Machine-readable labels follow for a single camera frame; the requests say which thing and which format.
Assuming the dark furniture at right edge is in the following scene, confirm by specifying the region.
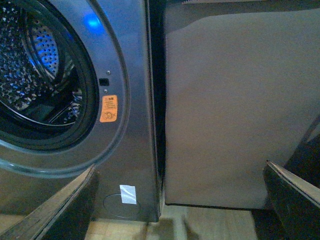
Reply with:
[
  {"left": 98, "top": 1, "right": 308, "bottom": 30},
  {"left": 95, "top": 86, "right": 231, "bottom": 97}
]
[{"left": 284, "top": 115, "right": 320, "bottom": 188}]

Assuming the grey cabinet panel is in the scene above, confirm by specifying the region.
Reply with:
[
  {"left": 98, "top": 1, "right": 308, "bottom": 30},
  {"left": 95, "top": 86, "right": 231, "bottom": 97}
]
[{"left": 164, "top": 0, "right": 320, "bottom": 209}]

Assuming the white tape label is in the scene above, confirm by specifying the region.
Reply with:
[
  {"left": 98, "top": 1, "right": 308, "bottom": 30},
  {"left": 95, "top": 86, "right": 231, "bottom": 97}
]
[{"left": 119, "top": 185, "right": 137, "bottom": 205}]

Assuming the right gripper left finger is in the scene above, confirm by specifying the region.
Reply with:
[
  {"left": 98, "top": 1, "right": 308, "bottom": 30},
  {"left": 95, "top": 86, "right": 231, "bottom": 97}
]
[{"left": 0, "top": 164, "right": 100, "bottom": 240}]

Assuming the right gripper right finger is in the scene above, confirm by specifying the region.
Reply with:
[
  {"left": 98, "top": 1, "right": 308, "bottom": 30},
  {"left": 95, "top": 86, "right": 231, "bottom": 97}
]
[{"left": 263, "top": 161, "right": 320, "bottom": 240}]

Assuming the grey front-load washing machine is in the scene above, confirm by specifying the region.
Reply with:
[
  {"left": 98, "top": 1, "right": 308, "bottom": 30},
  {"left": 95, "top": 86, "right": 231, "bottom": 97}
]
[{"left": 0, "top": 0, "right": 161, "bottom": 222}]

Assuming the orange warning sticker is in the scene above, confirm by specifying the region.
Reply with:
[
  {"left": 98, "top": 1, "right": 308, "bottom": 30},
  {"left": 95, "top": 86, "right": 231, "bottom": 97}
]
[{"left": 99, "top": 95, "right": 118, "bottom": 123}]

